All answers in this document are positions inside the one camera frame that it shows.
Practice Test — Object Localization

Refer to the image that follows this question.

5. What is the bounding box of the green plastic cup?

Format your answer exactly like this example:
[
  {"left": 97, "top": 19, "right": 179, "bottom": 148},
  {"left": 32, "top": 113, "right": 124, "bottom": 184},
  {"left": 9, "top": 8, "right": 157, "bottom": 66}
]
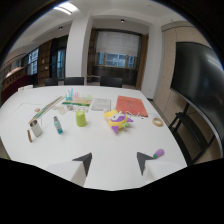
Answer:
[{"left": 75, "top": 110, "right": 88, "bottom": 128}]

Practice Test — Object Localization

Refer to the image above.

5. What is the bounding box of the purple eggplant toy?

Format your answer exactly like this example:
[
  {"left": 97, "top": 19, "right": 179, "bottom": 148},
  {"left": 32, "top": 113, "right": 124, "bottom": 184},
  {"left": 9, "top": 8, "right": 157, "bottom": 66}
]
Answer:
[{"left": 152, "top": 148, "right": 166, "bottom": 159}]

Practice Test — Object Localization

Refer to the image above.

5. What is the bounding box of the roll of tan tape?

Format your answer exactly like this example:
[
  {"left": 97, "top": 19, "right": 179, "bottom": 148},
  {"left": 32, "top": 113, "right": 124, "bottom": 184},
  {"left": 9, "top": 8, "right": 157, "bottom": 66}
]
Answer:
[{"left": 152, "top": 117, "right": 164, "bottom": 127}]

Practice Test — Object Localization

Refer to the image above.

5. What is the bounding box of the small blue-capped bottle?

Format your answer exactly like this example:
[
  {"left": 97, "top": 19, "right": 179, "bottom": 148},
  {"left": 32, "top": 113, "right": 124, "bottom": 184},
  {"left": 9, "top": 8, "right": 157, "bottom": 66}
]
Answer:
[{"left": 53, "top": 115, "right": 64, "bottom": 135}]

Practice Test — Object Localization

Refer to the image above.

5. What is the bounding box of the black screen stand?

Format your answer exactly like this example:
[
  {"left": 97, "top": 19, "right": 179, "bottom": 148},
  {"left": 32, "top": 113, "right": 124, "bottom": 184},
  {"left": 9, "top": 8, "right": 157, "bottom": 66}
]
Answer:
[{"left": 168, "top": 102, "right": 214, "bottom": 167}]

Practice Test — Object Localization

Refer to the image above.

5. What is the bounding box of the yellow purple plush toy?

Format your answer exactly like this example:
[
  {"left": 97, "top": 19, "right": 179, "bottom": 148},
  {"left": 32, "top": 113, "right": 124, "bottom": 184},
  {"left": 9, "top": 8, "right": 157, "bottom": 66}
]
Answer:
[{"left": 103, "top": 109, "right": 134, "bottom": 134}]

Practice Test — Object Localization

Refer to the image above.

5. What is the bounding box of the brown wooden stick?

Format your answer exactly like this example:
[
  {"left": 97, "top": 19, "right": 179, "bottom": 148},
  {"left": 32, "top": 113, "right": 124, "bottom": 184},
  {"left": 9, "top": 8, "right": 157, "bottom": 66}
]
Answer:
[{"left": 26, "top": 129, "right": 33, "bottom": 144}]

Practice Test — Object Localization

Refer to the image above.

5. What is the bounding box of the long wooden green ruler board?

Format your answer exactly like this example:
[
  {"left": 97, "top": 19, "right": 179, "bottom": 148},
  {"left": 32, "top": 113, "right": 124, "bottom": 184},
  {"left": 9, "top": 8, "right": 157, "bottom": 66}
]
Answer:
[{"left": 27, "top": 95, "right": 65, "bottom": 125}]

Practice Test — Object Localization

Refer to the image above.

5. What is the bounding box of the white printed booklet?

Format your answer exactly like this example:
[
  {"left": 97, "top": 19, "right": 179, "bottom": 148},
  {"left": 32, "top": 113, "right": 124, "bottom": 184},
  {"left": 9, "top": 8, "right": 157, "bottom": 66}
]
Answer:
[{"left": 90, "top": 97, "right": 112, "bottom": 112}]

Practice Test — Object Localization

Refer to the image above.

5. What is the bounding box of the colourful peg board toy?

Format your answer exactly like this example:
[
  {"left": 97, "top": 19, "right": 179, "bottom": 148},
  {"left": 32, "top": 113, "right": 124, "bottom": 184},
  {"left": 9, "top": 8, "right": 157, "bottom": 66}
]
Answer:
[{"left": 61, "top": 87, "right": 94, "bottom": 108}]

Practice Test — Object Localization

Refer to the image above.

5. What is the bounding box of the black office chair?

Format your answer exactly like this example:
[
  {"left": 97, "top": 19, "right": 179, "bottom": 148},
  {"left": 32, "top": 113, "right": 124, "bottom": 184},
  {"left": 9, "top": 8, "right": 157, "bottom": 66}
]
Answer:
[
  {"left": 44, "top": 77, "right": 59, "bottom": 87},
  {"left": 63, "top": 76, "right": 86, "bottom": 86},
  {"left": 99, "top": 75, "right": 124, "bottom": 89}
]

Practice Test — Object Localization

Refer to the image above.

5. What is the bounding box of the large black display screen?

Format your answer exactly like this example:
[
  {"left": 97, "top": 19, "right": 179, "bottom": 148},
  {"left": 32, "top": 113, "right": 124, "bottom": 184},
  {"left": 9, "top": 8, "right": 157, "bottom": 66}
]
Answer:
[{"left": 170, "top": 41, "right": 224, "bottom": 158}]

